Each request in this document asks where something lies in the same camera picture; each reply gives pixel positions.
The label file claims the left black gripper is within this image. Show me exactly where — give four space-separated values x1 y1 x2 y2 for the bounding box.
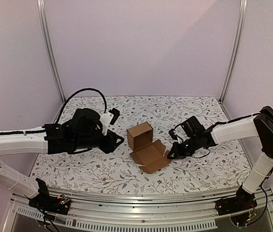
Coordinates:
73 130 124 154

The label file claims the brown cardboard box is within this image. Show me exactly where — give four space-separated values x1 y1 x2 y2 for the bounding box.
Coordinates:
126 122 171 174

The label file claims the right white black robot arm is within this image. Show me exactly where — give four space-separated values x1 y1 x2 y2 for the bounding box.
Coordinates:
167 106 273 211

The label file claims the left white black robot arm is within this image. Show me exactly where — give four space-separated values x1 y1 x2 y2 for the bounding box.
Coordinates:
0 108 124 210

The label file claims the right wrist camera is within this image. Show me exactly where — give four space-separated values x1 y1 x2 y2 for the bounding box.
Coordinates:
168 129 183 143

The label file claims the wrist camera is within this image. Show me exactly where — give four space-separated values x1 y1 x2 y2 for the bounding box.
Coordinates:
168 129 183 143
100 108 120 136

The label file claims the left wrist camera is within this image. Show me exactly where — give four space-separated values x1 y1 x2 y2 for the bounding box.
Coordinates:
100 108 120 136

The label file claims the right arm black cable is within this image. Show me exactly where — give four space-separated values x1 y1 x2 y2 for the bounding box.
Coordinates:
192 148 211 159

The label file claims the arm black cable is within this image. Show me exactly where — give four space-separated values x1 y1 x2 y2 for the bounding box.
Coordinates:
54 88 108 124
192 148 211 159

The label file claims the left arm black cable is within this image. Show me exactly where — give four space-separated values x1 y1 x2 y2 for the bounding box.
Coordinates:
54 88 108 124

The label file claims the front aluminium rail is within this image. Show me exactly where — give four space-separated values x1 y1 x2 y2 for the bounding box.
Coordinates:
2 186 273 232

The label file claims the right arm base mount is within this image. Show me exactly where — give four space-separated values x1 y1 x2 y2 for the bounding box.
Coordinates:
215 187 258 216

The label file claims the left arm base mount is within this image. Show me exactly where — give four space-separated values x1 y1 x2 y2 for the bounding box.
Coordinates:
29 178 71 215

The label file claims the left aluminium frame post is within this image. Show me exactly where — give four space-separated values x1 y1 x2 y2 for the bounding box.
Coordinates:
37 0 66 102

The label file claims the aluminium frame post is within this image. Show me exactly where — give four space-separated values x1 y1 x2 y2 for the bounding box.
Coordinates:
37 0 66 102
219 0 248 104

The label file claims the right aluminium frame post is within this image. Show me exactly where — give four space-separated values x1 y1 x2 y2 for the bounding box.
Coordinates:
219 0 248 104

